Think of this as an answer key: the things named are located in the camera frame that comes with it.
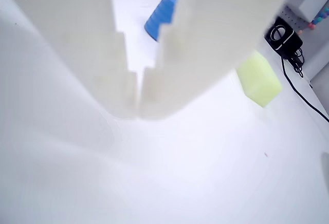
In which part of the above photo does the black small speaker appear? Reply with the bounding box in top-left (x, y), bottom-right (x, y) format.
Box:
top-left (264, 16), bottom-right (303, 55)

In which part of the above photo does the grey perforated panel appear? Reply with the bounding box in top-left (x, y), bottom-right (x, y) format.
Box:
top-left (281, 5), bottom-right (313, 40)

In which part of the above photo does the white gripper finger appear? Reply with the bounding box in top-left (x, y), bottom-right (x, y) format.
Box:
top-left (138, 0), bottom-right (301, 121)
top-left (0, 0), bottom-right (140, 119)

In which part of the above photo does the yellow-green foam block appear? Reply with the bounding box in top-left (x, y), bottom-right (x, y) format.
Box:
top-left (236, 50), bottom-right (283, 108)

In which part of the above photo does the black cable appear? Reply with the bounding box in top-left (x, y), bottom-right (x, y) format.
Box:
top-left (281, 48), bottom-right (329, 122)

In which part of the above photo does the colourful ball toy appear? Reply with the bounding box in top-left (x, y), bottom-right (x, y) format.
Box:
top-left (297, 7), bottom-right (329, 35)

